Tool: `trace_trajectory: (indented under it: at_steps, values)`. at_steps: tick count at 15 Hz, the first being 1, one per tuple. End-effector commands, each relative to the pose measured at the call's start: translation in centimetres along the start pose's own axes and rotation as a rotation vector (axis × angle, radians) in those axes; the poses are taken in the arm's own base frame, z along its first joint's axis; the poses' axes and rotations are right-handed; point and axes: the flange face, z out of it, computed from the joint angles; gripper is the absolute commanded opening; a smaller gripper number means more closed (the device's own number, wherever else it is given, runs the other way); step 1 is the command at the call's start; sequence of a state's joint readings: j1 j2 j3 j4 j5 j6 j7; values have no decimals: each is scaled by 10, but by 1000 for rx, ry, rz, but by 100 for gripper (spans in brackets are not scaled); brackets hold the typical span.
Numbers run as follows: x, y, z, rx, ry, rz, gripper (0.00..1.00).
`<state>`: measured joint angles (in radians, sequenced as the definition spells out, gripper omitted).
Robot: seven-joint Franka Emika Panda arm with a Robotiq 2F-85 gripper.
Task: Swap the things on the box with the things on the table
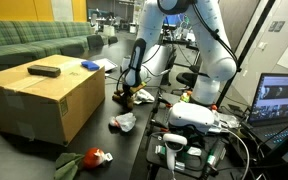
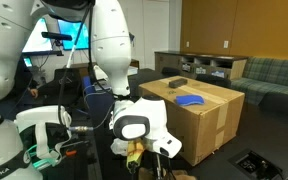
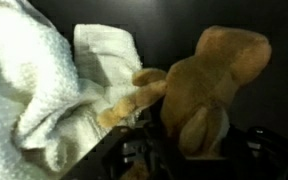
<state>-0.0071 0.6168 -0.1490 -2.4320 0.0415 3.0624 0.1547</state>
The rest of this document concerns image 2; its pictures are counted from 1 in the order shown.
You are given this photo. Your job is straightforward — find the blue cloth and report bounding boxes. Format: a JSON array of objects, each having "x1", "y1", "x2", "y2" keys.
[{"x1": 174, "y1": 94, "x2": 205, "y2": 107}]

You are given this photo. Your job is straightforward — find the green plaid sofa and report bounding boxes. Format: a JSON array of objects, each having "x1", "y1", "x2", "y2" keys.
[{"x1": 230, "y1": 56, "x2": 288, "y2": 118}]

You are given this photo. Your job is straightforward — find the person in dark clothes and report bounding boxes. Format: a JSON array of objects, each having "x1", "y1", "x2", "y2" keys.
[{"x1": 13, "y1": 56, "x2": 40, "y2": 101}]

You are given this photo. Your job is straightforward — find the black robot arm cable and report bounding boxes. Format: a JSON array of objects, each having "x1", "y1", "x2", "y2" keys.
[{"x1": 57, "y1": 3, "x2": 117, "y2": 133}]

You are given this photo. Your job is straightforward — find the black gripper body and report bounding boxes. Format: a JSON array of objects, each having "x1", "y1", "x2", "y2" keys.
[{"x1": 151, "y1": 153, "x2": 173, "y2": 180}]

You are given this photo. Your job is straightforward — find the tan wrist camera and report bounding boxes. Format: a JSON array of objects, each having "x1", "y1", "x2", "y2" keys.
[{"x1": 126, "y1": 139, "x2": 146, "y2": 175}]

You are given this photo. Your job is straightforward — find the white VR headset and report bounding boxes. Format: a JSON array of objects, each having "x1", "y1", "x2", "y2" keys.
[{"x1": 14, "y1": 105, "x2": 73, "y2": 168}]

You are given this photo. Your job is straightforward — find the black office chair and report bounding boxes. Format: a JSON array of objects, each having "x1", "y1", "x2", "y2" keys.
[{"x1": 38, "y1": 68, "x2": 86, "y2": 108}]

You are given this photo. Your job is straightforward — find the black chair back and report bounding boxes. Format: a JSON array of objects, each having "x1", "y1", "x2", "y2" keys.
[
  {"x1": 161, "y1": 67, "x2": 182, "y2": 77},
  {"x1": 196, "y1": 73, "x2": 232, "y2": 89}
]

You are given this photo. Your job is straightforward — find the wooden cabinet counter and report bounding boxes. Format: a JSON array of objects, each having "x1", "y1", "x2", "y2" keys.
[{"x1": 154, "y1": 50, "x2": 248, "y2": 81}]

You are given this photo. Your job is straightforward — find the large cardboard box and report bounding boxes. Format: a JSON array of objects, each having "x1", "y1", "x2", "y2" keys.
[{"x1": 138, "y1": 75, "x2": 246, "y2": 167}]

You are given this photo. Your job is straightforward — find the black camera on stand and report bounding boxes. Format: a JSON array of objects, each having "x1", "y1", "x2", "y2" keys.
[{"x1": 41, "y1": 31, "x2": 73, "y2": 42}]

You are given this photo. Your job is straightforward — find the small orange item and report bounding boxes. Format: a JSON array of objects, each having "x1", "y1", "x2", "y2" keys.
[{"x1": 65, "y1": 149, "x2": 78, "y2": 158}]

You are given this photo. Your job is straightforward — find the black table power hatch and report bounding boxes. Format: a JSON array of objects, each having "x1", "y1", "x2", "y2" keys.
[{"x1": 228, "y1": 148, "x2": 288, "y2": 180}]

